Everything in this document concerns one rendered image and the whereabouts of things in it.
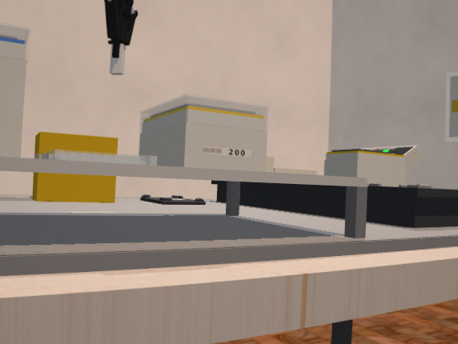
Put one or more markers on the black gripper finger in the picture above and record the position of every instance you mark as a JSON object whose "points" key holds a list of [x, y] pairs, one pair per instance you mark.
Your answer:
{"points": [[129, 21], [115, 31]]}

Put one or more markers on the grey perforated base plate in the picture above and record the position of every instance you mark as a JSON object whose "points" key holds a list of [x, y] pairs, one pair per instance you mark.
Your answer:
{"points": [[45, 238]]}

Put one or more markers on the white flat shelf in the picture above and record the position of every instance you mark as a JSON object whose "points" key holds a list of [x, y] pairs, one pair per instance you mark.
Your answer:
{"points": [[356, 193]]}

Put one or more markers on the yellow tip rack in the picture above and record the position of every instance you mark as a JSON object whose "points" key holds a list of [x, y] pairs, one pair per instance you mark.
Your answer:
{"points": [[377, 166]]}

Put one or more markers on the dark grey square pad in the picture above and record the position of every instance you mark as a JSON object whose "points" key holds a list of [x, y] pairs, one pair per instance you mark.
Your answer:
{"points": [[174, 200]]}

